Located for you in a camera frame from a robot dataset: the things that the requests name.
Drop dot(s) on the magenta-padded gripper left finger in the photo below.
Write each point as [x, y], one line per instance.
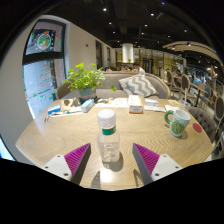
[77, 158]

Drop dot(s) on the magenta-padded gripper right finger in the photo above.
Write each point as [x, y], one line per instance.
[148, 158]

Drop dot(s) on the clear plastic bottle green label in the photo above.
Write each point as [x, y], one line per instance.
[108, 141]

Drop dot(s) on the white mug green cactus print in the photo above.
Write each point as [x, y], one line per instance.
[180, 122]

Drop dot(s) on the white printed leaflet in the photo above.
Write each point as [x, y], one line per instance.
[155, 108]

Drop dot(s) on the light blue tissue box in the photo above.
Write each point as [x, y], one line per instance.
[87, 105]

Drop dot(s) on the white cardboard box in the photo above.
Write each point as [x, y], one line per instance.
[135, 104]

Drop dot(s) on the small blue white box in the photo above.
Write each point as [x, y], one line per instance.
[151, 102]

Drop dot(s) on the flat round red coaster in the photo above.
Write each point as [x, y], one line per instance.
[197, 127]

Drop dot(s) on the yellow square card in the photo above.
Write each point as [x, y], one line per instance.
[173, 102]

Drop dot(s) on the white open booklet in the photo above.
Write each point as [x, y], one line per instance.
[116, 102]

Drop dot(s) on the grey tufted armchair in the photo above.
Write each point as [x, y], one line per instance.
[203, 121]

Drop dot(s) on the grey white chevron pillow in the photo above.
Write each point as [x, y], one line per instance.
[138, 86]

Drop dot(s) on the green potted plant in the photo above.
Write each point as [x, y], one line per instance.
[85, 80]

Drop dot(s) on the grey curved sofa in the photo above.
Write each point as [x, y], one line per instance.
[110, 81]

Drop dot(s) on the group of dining chairs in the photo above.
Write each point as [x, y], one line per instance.
[185, 83]

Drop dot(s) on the person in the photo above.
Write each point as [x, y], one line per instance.
[125, 68]
[138, 68]

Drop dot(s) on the white round column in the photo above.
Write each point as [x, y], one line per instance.
[128, 53]

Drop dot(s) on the group of ceiling spotlights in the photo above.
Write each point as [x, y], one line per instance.
[152, 14]

